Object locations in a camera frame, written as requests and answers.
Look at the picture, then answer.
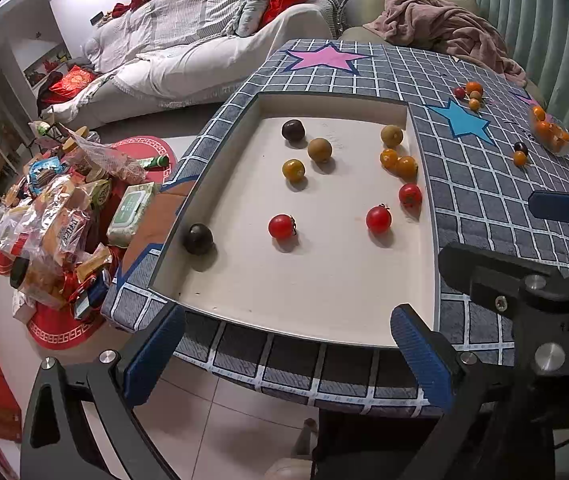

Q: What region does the white tray with dark rim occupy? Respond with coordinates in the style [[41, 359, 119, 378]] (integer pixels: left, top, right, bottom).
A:
[[147, 91, 439, 351]]

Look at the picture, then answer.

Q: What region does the clear glass bowl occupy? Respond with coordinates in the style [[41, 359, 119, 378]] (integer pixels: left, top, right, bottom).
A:
[[529, 105, 569, 156]]

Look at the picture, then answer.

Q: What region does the pile of snack packets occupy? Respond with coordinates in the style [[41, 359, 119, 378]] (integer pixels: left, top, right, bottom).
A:
[[0, 125, 170, 321]]

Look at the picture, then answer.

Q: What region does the heap of mandarins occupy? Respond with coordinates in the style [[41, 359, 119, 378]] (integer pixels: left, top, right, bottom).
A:
[[531, 106, 569, 148]]

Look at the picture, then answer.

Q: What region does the yellow orange tomato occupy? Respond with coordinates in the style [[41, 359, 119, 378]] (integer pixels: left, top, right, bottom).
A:
[[282, 158, 306, 182]]

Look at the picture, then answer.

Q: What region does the sofa with grey white cover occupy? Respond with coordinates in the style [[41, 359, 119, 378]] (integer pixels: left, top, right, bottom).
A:
[[39, 0, 345, 126]]

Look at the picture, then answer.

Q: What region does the green pleated curtain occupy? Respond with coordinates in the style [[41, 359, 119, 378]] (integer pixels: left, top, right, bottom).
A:
[[474, 0, 569, 191]]

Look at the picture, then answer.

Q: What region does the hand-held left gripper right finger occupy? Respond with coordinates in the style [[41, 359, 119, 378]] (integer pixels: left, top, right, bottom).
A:
[[391, 302, 515, 480]]

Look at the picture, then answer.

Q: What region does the green wet wipes pack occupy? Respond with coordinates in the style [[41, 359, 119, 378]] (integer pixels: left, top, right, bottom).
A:
[[107, 182, 162, 247]]

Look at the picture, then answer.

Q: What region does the white shelf cabinet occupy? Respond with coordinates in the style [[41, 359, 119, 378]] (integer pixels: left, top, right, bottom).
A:
[[7, 0, 72, 91]]

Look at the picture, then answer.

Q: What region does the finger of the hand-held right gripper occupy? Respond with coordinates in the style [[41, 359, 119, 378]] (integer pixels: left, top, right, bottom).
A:
[[528, 189, 569, 227], [438, 241, 565, 321]]

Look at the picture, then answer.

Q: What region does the red patterned cushion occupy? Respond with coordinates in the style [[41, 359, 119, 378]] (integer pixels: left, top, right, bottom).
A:
[[47, 65, 98, 96]]

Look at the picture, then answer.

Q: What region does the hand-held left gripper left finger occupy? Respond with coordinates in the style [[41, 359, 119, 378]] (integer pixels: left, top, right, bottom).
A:
[[19, 302, 188, 480]]

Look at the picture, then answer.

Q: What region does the red round rug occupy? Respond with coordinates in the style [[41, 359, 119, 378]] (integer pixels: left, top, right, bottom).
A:
[[0, 135, 178, 351]]

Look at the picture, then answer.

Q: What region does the small red tomato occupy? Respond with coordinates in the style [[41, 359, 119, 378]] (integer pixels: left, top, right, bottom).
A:
[[398, 183, 423, 209]]

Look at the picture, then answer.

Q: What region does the grey checked star tablecloth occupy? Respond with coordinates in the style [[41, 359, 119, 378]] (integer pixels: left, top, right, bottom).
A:
[[100, 39, 569, 418]]

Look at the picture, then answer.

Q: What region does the pink blanket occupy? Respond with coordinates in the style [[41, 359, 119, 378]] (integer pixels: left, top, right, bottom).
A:
[[363, 0, 527, 86]]

